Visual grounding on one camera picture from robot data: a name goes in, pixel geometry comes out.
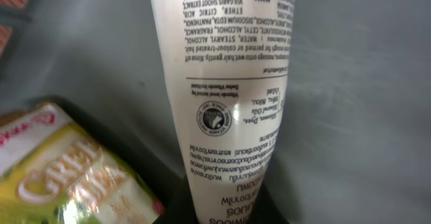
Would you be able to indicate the green tea packet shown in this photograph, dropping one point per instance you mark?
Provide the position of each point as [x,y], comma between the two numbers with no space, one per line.
[53,171]

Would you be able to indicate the grey plastic mesh basket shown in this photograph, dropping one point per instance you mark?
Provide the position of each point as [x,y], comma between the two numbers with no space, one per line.
[354,145]

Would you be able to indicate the white cosmetic tube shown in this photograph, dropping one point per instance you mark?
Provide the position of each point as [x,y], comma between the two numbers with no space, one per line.
[226,69]

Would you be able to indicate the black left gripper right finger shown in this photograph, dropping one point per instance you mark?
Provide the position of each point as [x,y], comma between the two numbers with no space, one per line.
[266,210]

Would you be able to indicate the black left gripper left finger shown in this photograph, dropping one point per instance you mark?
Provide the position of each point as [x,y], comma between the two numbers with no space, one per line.
[176,195]

